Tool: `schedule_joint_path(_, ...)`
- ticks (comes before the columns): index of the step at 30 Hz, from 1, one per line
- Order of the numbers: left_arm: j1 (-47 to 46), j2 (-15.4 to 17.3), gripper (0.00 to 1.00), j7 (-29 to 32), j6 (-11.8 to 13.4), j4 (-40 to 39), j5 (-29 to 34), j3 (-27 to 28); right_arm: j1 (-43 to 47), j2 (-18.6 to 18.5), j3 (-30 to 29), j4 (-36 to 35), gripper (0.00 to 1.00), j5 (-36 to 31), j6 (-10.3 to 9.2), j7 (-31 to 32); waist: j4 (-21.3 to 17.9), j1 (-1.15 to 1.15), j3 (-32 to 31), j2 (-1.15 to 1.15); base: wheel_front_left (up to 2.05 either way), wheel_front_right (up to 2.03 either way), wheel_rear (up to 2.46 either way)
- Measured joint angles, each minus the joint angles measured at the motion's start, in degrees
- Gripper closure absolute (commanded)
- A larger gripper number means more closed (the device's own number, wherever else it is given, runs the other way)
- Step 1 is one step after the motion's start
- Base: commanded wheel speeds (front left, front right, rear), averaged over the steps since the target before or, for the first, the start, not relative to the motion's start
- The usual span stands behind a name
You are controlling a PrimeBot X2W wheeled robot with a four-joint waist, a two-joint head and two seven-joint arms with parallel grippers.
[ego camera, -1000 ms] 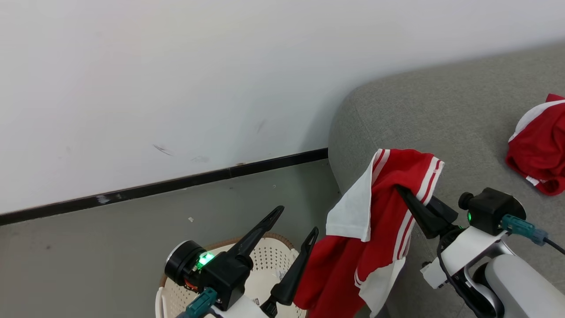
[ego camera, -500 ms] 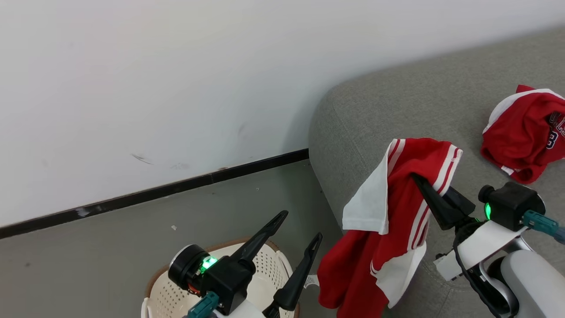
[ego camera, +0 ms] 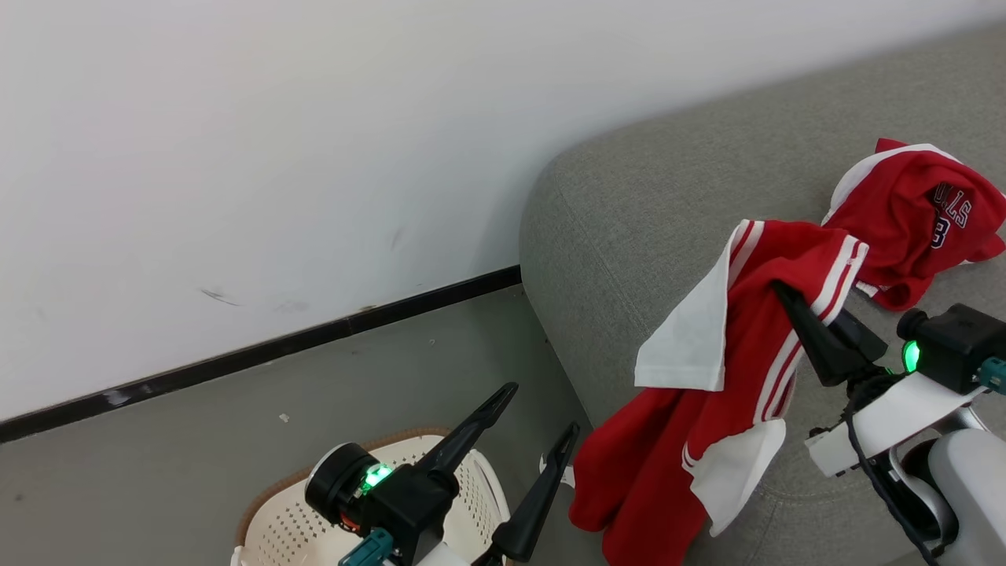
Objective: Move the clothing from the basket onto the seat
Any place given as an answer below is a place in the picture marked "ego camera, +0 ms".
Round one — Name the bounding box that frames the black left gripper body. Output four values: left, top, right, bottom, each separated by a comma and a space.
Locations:
305, 442, 394, 531

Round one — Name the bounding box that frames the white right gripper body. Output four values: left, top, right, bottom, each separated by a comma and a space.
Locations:
805, 307, 985, 479

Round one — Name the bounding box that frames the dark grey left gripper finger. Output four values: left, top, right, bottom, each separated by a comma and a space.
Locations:
417, 382, 520, 477
491, 421, 582, 564

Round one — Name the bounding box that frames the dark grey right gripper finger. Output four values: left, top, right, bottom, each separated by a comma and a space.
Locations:
832, 310, 890, 364
773, 280, 867, 386

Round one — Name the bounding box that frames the cream perforated laundry basket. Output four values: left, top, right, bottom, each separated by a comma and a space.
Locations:
232, 428, 512, 566

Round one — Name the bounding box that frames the dark grey baseboard strip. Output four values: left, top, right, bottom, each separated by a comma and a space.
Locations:
0, 265, 523, 443

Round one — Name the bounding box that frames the grey fabric sofa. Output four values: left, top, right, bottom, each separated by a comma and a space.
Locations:
519, 24, 1006, 566

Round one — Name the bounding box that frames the red white striped shirt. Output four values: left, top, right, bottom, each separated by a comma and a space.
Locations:
541, 219, 870, 566

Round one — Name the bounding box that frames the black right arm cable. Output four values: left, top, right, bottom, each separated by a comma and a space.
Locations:
843, 376, 942, 564

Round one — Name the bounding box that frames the red and white jacket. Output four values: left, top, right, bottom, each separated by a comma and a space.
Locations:
821, 138, 1006, 312

